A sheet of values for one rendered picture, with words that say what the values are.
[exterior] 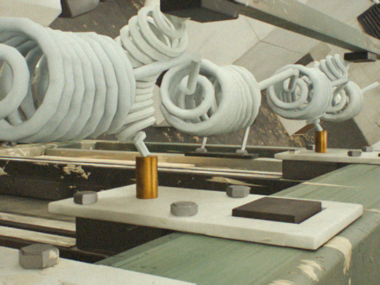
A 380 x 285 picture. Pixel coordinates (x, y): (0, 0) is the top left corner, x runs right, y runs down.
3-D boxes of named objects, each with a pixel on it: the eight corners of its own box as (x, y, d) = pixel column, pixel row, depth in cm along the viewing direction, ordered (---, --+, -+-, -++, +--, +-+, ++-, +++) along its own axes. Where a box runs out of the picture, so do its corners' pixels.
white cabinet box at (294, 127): (279, 97, 673) (326, 63, 639) (303, 135, 658) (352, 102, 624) (265, 96, 635) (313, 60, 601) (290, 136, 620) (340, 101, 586)
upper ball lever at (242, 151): (236, 160, 136) (247, 115, 140) (250, 161, 134) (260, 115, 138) (231, 154, 133) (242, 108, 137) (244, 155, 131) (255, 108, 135)
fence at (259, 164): (56, 160, 172) (56, 148, 172) (346, 179, 122) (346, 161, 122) (44, 161, 168) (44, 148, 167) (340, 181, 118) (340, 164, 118)
